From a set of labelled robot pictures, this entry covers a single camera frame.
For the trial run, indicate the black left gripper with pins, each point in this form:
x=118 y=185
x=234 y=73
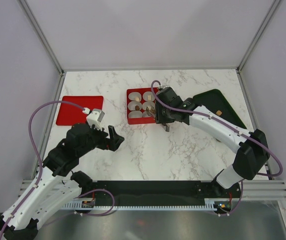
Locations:
x=111 y=143

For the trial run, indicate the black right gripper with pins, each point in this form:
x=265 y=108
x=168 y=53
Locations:
x=159 y=118

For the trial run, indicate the metal tweezers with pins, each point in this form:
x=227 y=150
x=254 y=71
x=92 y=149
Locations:
x=152 y=113

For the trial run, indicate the red box lid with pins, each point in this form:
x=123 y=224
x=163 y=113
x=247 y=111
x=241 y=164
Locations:
x=69 y=115

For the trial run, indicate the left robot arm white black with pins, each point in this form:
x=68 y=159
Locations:
x=27 y=215

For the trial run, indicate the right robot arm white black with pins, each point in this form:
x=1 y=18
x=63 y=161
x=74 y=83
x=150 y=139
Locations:
x=250 y=148

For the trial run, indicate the red chocolate box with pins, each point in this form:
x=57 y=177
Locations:
x=139 y=117

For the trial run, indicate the tan chocolate on tray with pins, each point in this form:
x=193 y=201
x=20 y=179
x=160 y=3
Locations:
x=218 y=113

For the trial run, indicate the dark green tray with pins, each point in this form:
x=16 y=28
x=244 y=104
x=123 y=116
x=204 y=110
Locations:
x=214 y=101

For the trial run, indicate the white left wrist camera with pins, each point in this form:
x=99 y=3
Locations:
x=94 y=118

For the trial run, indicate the white slotted cable duct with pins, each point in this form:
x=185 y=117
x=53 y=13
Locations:
x=207 y=204

